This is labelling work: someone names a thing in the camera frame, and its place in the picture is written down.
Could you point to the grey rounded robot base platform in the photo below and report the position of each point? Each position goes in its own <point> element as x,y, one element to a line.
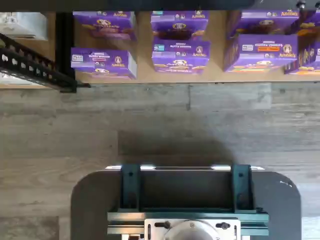
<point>95,200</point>

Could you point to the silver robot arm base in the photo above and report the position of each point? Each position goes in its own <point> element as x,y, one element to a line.
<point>190,232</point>

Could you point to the wooden shelf board with purple boxes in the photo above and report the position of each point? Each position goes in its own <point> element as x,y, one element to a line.
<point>143,60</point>

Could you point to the purple Annie's box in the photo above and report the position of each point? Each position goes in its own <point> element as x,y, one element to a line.
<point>308,60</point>
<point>260,53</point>
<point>262,23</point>
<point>308,23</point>
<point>180,56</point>
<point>180,23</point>
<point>105,25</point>
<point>102,62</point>

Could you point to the white metal mounting plate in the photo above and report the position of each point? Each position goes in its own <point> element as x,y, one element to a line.
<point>152,228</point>

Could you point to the white plastic item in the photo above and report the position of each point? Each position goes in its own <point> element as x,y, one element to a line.
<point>23,25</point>

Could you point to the black knob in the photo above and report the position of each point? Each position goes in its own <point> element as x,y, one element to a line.
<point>301,3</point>

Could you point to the teal metal mounting frame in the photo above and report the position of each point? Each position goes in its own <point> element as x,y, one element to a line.
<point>130,187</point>

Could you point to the black shelf edge rail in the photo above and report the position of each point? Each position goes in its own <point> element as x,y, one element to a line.
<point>150,5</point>

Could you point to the black shelf frame post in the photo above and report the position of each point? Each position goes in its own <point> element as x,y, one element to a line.
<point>65,45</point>

